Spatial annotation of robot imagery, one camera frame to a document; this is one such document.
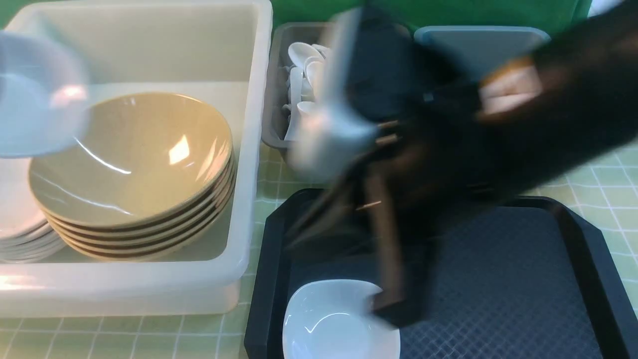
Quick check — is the bottom stacked beige bowl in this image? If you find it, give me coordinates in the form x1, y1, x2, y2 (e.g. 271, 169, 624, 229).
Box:
51, 185, 233, 263

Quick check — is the black plastic serving tray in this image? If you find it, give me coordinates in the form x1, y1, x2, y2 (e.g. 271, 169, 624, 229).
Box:
244, 188, 638, 359

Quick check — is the blue plastic chopstick bin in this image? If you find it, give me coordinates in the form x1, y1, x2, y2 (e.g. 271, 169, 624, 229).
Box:
413, 25, 551, 77

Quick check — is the pile of white spoons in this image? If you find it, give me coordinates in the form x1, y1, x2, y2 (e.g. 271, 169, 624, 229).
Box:
281, 42, 332, 141

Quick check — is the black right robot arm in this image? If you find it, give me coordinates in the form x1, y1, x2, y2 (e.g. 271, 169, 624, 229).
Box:
344, 0, 637, 327

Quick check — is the large white plastic tub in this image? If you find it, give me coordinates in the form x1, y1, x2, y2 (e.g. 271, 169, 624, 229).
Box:
1, 0, 273, 318

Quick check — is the white square dish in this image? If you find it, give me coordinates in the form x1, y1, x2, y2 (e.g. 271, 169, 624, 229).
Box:
0, 30, 90, 158
282, 279, 401, 359

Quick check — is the green fabric backdrop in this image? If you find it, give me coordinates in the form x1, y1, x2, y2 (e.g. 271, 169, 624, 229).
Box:
0, 0, 592, 35

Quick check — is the beige noodle bowl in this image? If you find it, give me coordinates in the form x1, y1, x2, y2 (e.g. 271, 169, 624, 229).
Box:
29, 92, 233, 228

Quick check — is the grey plastic spoon bin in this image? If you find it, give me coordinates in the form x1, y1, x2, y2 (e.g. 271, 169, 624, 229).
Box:
261, 22, 331, 160

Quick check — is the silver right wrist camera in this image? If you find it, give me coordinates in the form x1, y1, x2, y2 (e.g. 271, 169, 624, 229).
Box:
286, 7, 378, 182

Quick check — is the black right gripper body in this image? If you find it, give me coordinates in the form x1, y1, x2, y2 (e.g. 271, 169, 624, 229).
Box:
344, 77, 499, 238

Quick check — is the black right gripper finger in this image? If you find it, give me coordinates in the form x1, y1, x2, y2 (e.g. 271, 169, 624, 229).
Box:
364, 175, 434, 327

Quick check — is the stack of white dishes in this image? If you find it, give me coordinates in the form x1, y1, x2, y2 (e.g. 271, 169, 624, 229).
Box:
0, 158, 66, 263

